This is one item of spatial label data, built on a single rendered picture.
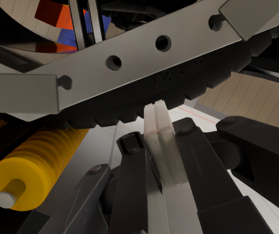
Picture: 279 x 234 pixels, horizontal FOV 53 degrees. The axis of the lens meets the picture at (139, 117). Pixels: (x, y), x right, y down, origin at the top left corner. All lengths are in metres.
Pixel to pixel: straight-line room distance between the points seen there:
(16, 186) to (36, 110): 0.08
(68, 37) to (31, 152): 3.76
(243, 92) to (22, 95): 4.97
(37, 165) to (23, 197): 0.04
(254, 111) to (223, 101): 0.58
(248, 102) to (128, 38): 5.02
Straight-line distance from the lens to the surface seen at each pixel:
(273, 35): 0.36
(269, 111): 5.43
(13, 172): 0.30
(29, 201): 0.31
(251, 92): 5.21
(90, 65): 0.24
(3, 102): 0.27
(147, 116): 0.17
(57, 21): 2.13
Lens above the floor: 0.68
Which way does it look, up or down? 14 degrees down
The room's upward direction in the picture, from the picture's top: 24 degrees clockwise
